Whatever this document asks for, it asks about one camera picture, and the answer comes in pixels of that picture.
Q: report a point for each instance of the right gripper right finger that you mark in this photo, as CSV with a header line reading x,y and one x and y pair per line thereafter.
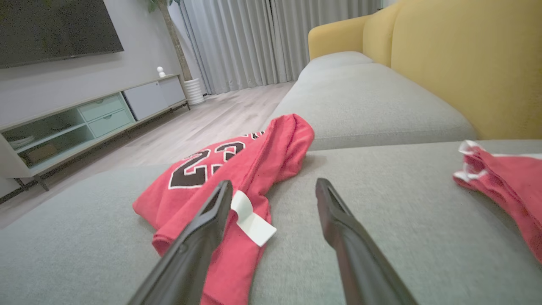
x,y
360,262

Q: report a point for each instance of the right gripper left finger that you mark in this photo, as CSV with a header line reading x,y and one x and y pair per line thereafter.
x,y
190,258

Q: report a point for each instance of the red basketball jersey number 23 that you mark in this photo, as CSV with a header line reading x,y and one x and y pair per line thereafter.
x,y
271,156

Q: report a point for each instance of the red shorts white stripe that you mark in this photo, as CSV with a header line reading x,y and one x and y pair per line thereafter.
x,y
512,186

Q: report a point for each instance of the grey and yellow sofa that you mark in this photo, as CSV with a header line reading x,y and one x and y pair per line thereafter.
x,y
389,190

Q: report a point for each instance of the grey sofa seat cushion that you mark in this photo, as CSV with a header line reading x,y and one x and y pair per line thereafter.
x,y
334,59
364,106

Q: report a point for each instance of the white ribbed plant pot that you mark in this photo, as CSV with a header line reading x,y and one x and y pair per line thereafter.
x,y
194,91

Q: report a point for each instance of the white green TV cabinet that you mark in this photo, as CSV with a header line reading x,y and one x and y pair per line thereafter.
x,y
106,112

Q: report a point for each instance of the brown woven basket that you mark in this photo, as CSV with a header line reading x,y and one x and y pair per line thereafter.
x,y
42,153

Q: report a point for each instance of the small white figurine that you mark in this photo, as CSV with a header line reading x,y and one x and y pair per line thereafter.
x,y
161,72

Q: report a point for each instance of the stack of white plates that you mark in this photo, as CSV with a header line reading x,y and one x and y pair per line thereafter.
x,y
21,142

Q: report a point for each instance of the indoor plant trunk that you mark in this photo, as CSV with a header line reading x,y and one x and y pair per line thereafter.
x,y
175,38

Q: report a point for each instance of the grey pleated curtain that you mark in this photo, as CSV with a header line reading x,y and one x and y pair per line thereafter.
x,y
254,42

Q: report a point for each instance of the yellow sofa backrest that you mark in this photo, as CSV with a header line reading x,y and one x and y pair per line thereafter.
x,y
465,55

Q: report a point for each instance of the black wall television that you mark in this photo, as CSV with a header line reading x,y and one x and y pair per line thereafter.
x,y
51,29

